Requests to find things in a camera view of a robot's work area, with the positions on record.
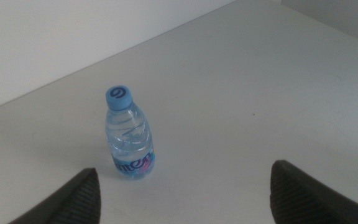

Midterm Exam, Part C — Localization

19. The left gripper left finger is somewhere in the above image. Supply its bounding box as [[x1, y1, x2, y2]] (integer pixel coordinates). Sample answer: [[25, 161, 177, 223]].
[[7, 167, 101, 224]]

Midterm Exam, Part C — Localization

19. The clear water bottle blue cap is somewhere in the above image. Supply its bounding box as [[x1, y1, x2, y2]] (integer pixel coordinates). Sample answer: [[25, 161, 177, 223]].
[[104, 85, 156, 180]]

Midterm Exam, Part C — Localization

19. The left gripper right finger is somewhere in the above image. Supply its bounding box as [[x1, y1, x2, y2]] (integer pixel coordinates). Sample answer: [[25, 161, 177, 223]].
[[269, 160, 358, 224]]

